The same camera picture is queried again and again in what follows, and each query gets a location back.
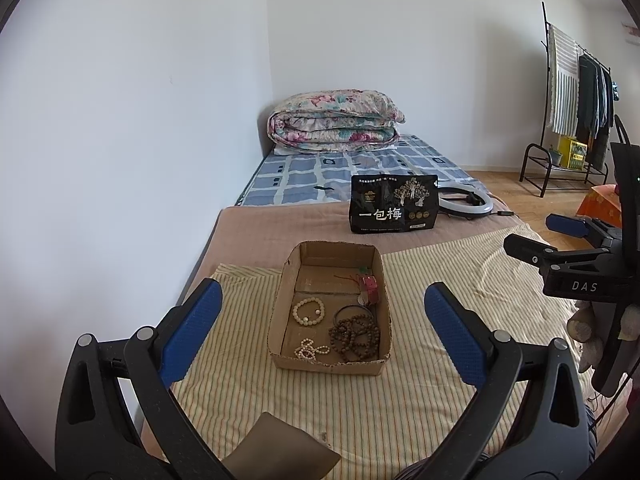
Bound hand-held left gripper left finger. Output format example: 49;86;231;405
55;277;223;480

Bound red strap wristwatch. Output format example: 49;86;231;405
357;275;379;306

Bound green pendant with red cord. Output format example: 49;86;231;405
335;265;372;286

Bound yellow box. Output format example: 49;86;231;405
559;136;588;168

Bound cardboard box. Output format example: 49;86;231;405
267;241;392;376

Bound white ring light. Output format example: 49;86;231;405
437;185;496;220

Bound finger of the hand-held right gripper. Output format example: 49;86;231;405
503;234;618;271
546;213;621;248

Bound blue plaid bed sheet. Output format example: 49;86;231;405
235;134;473;207

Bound small pearl bracelet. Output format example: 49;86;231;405
295;339;331;361

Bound striped cream blanket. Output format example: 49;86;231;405
142;227;601;480

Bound black snack bag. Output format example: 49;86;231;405
349;174;439;235

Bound black bangle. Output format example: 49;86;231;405
334;305;373;326

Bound black clothes rack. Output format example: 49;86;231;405
519;1;616;198

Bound pale bead bracelet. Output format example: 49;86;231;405
292;298;326;328

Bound folded floral quilt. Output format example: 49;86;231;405
266;90;407;153

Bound brown cardboard piece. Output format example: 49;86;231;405
220;412;342;480

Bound person's right hand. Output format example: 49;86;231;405
566;302;640;376

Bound dark hanging clothes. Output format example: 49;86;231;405
575;55;616;171

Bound brown wooden bead necklace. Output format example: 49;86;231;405
328;314;381;363

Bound striped hanging towel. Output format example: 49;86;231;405
547;25;581;131

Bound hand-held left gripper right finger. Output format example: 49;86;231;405
424;281;598;480

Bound orange gift box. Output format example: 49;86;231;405
576;185;623;228

